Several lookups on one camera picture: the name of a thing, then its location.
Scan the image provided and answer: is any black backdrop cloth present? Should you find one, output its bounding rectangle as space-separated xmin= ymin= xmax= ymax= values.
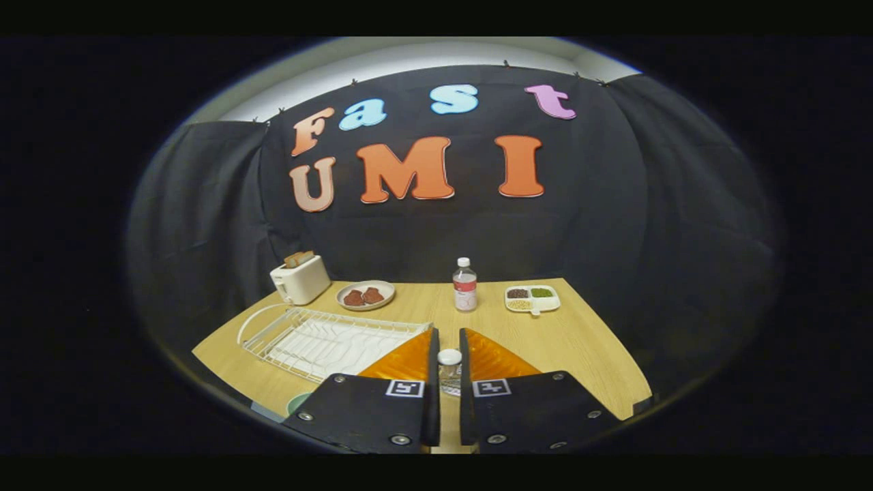
xmin=126 ymin=65 xmax=778 ymax=418

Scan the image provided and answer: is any clear plastic bottle red label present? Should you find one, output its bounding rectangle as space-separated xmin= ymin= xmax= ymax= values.
xmin=452 ymin=257 xmax=478 ymax=312

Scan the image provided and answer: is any small beige plate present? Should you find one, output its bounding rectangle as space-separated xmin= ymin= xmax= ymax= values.
xmin=336 ymin=280 xmax=396 ymax=312

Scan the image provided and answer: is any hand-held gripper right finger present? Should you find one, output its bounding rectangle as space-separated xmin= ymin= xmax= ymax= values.
xmin=459 ymin=327 xmax=622 ymax=454

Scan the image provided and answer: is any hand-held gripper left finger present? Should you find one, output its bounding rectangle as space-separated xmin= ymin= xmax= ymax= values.
xmin=282 ymin=327 xmax=441 ymax=454

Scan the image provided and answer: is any white wire dish rack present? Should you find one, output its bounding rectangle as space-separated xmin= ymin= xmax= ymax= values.
xmin=237 ymin=303 xmax=434 ymax=384

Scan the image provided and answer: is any white toaster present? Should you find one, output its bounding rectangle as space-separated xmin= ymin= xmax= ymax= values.
xmin=269 ymin=254 xmax=332 ymax=306

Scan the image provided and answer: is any metal spoon with striped handle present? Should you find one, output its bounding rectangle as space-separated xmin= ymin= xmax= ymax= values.
xmin=437 ymin=348 xmax=464 ymax=398

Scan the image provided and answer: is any white divided dish with beans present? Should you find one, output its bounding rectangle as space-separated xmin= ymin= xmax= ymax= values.
xmin=505 ymin=284 xmax=561 ymax=316

